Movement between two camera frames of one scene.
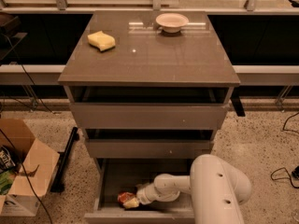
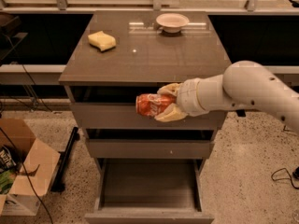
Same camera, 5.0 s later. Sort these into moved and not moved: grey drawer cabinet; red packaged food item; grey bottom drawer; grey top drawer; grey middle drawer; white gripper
Moved: red packaged food item; white gripper
Not moved: grey drawer cabinet; grey middle drawer; grey top drawer; grey bottom drawer
